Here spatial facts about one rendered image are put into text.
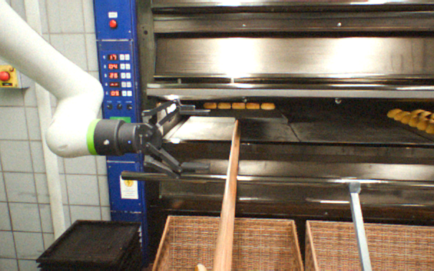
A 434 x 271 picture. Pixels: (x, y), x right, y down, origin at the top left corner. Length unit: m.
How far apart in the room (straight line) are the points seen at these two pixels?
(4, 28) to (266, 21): 0.88
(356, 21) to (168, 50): 0.73
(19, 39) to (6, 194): 1.14
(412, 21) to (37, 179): 1.70
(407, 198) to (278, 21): 0.90
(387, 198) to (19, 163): 1.63
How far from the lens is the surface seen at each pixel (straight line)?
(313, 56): 1.32
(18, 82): 1.54
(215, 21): 1.31
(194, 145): 1.36
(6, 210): 1.85
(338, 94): 1.20
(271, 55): 1.30
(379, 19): 1.39
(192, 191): 1.41
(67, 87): 0.86
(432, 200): 1.59
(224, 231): 0.63
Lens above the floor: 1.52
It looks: 13 degrees down
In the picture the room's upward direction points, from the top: straight up
